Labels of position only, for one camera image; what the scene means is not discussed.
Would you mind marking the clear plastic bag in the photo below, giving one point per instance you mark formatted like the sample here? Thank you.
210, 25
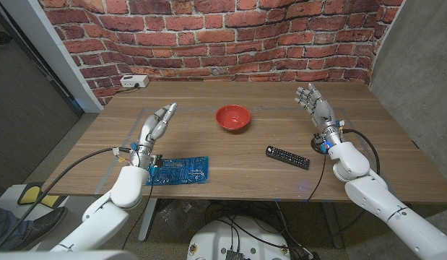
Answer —
180, 216

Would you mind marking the red bowl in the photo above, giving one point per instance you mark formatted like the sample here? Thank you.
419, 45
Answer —
232, 117

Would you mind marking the black TV remote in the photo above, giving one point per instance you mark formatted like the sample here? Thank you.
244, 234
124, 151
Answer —
287, 157

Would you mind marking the yellow foot pedal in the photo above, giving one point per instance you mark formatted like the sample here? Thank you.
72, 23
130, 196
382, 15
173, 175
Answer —
30, 194

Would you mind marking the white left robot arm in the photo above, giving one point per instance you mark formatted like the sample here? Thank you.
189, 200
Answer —
111, 213

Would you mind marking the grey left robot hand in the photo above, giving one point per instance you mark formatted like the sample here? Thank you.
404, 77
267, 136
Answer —
152, 126

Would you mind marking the blue snack packet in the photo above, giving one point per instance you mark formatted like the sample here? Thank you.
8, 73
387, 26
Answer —
187, 171

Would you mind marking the person's leg with black shoe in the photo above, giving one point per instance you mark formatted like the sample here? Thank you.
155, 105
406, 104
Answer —
42, 225

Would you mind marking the white power strip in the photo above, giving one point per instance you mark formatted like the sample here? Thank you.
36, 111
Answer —
134, 81

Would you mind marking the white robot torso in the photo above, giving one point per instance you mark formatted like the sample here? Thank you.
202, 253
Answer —
64, 255

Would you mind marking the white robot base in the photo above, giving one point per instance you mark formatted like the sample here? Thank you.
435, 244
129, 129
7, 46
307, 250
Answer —
216, 238

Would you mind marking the printed brick wall backdrop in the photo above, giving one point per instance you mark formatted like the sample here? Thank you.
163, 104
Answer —
223, 39

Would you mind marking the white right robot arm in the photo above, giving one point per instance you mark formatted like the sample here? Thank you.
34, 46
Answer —
389, 206

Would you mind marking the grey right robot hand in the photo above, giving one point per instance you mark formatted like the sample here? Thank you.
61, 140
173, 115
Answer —
322, 108

